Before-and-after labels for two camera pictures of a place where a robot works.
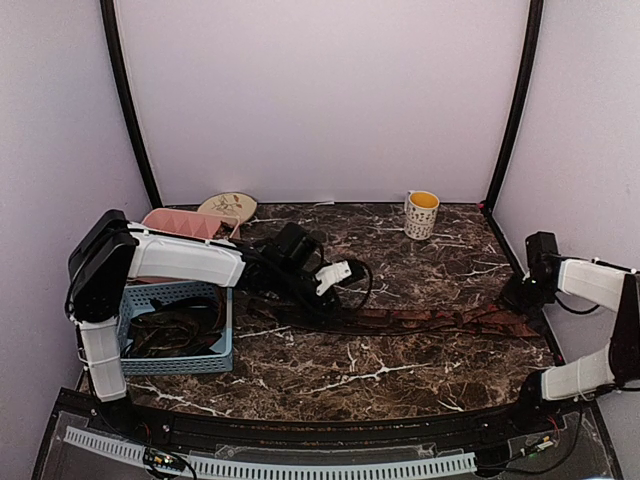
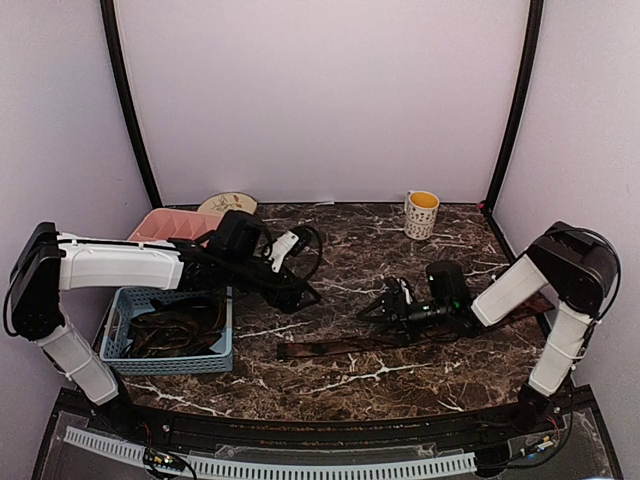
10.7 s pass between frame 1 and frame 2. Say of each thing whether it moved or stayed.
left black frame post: stayed
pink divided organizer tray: stayed
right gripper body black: moved
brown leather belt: moved
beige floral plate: stayed
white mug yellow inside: stayed
